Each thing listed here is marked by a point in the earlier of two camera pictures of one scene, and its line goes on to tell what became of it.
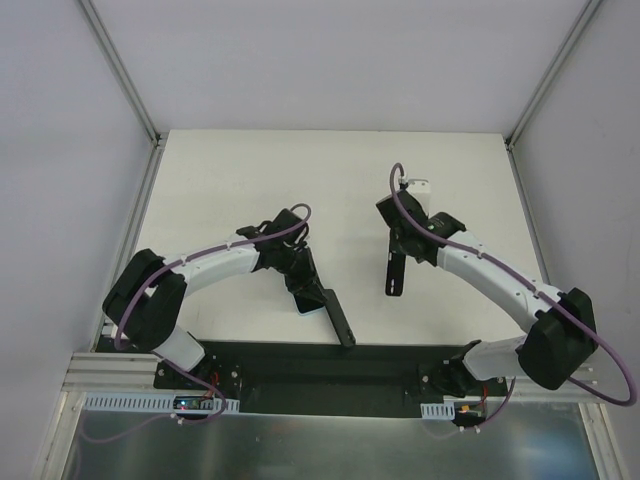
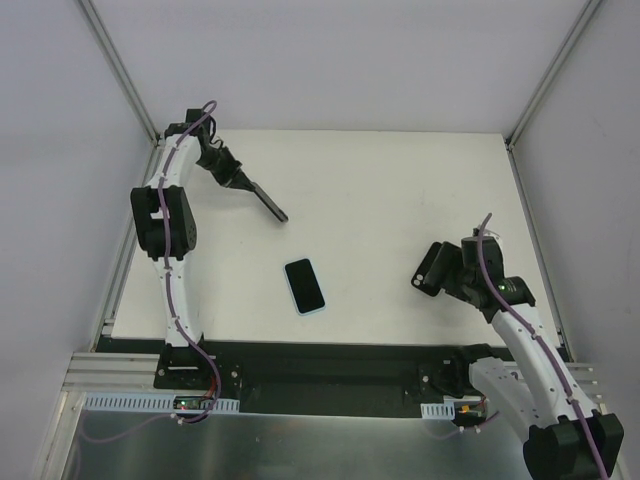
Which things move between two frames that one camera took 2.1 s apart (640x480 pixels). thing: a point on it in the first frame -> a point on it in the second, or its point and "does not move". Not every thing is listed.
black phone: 339,318 -> 269,202
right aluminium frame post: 523,117 does not move
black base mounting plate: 323,377 does not move
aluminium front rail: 101,372 does not move
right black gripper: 396,240 -> 428,269
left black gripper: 310,288 -> 240,180
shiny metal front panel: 549,442 does not move
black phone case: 395,279 -> 418,280
